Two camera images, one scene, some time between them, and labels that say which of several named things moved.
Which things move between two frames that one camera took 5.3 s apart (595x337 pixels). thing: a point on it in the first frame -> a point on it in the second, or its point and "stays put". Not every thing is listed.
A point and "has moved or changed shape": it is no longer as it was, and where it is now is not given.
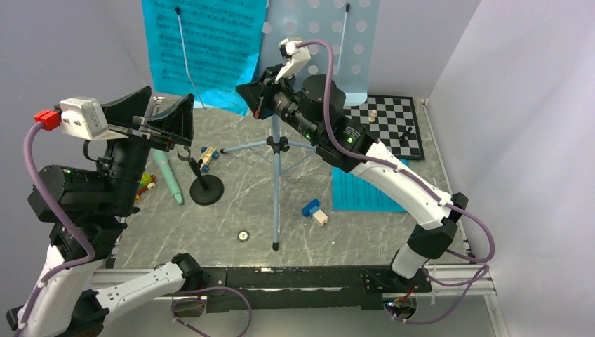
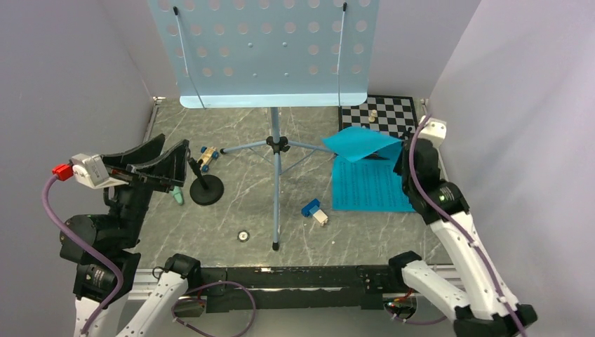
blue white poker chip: (243, 236) stays put
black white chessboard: (394, 120) stays put
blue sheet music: (204, 48) has moved or changed shape
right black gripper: (259, 95) -> (397, 166)
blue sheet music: (351, 192) stays put
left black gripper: (176, 124) -> (132, 165)
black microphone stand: (204, 190) stays put
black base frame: (313, 288) stays put
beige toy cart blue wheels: (209, 154) stays put
